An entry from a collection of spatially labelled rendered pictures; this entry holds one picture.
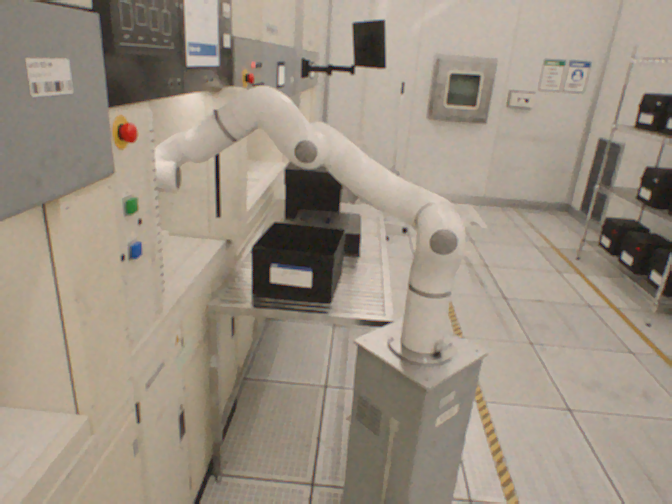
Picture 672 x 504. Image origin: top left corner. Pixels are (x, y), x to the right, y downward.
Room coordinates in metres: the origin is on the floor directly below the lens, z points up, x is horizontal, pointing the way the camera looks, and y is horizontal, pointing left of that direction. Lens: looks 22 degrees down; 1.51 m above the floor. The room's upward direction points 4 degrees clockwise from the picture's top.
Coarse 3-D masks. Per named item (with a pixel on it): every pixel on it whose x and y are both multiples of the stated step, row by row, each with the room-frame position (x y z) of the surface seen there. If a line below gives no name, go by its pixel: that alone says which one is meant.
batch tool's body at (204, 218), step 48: (96, 0) 0.90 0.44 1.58; (144, 96) 1.06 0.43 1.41; (192, 96) 1.66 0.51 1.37; (144, 144) 1.06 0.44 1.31; (240, 144) 1.68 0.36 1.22; (144, 192) 1.04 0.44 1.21; (192, 192) 1.66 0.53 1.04; (240, 192) 1.67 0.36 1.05; (144, 240) 1.02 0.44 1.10; (192, 240) 1.62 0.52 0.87; (144, 288) 1.00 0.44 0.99; (192, 288) 1.29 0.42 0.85; (144, 336) 0.98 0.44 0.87; (192, 336) 1.27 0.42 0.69; (144, 384) 0.94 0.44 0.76; (192, 384) 1.25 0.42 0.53; (144, 432) 0.92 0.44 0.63; (192, 432) 1.23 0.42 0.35; (144, 480) 0.90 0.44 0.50; (192, 480) 1.20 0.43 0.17
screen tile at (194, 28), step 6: (186, 0) 1.34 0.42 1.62; (192, 0) 1.39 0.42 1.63; (186, 6) 1.34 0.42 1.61; (192, 6) 1.39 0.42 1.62; (198, 6) 1.43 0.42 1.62; (186, 12) 1.34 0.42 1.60; (198, 12) 1.43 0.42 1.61; (198, 18) 1.43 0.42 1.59; (192, 24) 1.38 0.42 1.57; (198, 24) 1.43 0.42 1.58; (192, 30) 1.38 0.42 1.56; (198, 30) 1.43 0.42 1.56; (192, 36) 1.38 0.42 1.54; (198, 36) 1.42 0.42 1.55
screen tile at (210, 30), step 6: (204, 0) 1.49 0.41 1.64; (210, 0) 1.54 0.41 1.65; (204, 6) 1.48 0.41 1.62; (210, 6) 1.54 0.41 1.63; (204, 12) 1.48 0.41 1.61; (210, 12) 1.54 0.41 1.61; (216, 18) 1.60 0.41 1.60; (204, 24) 1.48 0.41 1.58; (210, 24) 1.53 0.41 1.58; (216, 24) 1.59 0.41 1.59; (204, 30) 1.48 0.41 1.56; (210, 30) 1.53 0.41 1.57; (216, 30) 1.59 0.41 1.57; (204, 36) 1.48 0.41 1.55; (210, 36) 1.53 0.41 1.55; (216, 36) 1.59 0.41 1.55
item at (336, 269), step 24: (264, 240) 1.58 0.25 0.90; (288, 240) 1.71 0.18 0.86; (312, 240) 1.69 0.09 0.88; (336, 240) 1.68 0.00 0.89; (264, 264) 1.44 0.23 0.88; (288, 264) 1.43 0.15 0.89; (312, 264) 1.42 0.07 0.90; (336, 264) 1.48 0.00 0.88; (264, 288) 1.44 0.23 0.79; (288, 288) 1.43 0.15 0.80; (312, 288) 1.42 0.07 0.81; (336, 288) 1.53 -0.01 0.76
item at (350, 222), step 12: (300, 216) 2.03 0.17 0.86; (312, 216) 2.04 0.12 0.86; (324, 216) 2.05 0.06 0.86; (336, 216) 2.06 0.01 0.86; (348, 216) 2.07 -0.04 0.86; (360, 216) 2.09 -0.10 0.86; (336, 228) 1.90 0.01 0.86; (348, 228) 1.91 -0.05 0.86; (360, 228) 1.92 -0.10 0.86; (348, 240) 1.85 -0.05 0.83; (360, 240) 1.86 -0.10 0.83; (348, 252) 1.85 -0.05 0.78
